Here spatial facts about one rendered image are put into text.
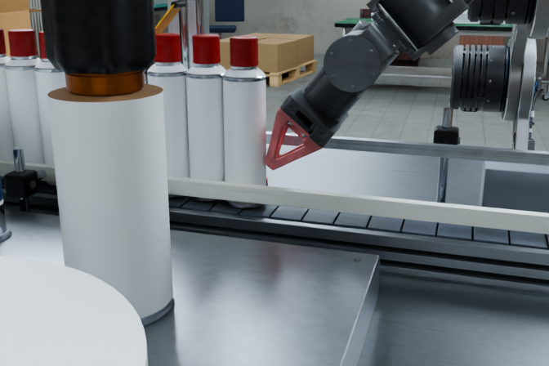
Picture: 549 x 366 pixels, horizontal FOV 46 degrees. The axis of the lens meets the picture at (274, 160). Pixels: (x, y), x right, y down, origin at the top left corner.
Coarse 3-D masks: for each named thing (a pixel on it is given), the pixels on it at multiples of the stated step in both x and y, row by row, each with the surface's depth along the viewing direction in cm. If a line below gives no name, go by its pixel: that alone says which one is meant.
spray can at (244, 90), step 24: (240, 48) 74; (240, 72) 74; (240, 96) 75; (264, 96) 76; (240, 120) 75; (264, 120) 77; (240, 144) 76; (264, 144) 78; (240, 168) 77; (264, 168) 79
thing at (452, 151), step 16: (288, 144) 81; (336, 144) 79; (352, 144) 78; (368, 144) 78; (384, 144) 77; (400, 144) 77; (416, 144) 76; (432, 144) 76; (480, 160) 74; (496, 160) 74; (512, 160) 73; (528, 160) 73; (544, 160) 72
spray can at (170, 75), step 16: (160, 48) 78; (176, 48) 78; (160, 64) 78; (176, 64) 79; (160, 80) 78; (176, 80) 78; (176, 96) 79; (176, 112) 79; (176, 128) 80; (176, 144) 80; (176, 160) 81; (176, 176) 81
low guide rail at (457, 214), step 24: (0, 168) 86; (48, 168) 83; (168, 192) 79; (192, 192) 78; (216, 192) 77; (240, 192) 76; (264, 192) 75; (288, 192) 74; (312, 192) 74; (384, 216) 72; (408, 216) 71; (432, 216) 70; (456, 216) 69; (480, 216) 69; (504, 216) 68; (528, 216) 67
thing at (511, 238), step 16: (48, 192) 85; (192, 208) 79; (208, 208) 79; (224, 208) 79; (240, 208) 79; (256, 208) 79; (272, 208) 79; (288, 208) 79; (304, 208) 79; (320, 224) 74; (336, 224) 74; (352, 224) 74; (368, 224) 75; (384, 224) 74; (400, 224) 74; (416, 224) 74; (432, 224) 74; (448, 224) 74; (464, 240) 70; (480, 240) 69; (496, 240) 69; (512, 240) 69; (528, 240) 69; (544, 240) 69
